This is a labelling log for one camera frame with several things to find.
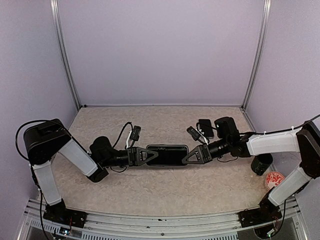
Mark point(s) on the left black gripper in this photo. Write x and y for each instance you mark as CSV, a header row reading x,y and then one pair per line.
x,y
135,155

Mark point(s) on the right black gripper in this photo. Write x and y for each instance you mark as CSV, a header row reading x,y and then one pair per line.
x,y
202,152

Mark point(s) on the dark phone case underneath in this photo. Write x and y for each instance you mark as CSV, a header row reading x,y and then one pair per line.
x,y
167,166

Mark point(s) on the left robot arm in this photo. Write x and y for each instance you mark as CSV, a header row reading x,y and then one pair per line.
x,y
43,139

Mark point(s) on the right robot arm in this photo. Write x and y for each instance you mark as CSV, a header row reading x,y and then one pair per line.
x,y
303,139

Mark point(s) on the black cup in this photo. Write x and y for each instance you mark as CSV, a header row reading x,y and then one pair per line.
x,y
261,163

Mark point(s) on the red white patterned coaster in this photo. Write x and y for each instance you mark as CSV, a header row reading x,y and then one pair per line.
x,y
273,179

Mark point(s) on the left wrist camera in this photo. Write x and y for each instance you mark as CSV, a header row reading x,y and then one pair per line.
x,y
133,136

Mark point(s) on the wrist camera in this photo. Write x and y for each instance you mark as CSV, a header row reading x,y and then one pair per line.
x,y
197,135
133,136

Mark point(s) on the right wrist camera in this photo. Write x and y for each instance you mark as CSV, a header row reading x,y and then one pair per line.
x,y
197,135

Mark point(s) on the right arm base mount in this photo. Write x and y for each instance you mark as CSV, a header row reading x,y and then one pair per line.
x,y
260,216

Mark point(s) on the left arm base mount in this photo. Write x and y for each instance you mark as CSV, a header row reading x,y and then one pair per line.
x,y
58,213

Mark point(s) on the aluminium front rail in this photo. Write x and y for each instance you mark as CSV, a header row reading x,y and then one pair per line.
x,y
104,226

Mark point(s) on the right aluminium corner post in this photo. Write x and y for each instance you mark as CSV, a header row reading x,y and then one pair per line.
x,y
258,53

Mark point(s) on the aluminium corner post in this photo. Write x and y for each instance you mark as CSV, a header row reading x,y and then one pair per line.
x,y
54,5
258,53

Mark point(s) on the left aluminium corner post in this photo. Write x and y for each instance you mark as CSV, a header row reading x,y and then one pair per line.
x,y
54,5

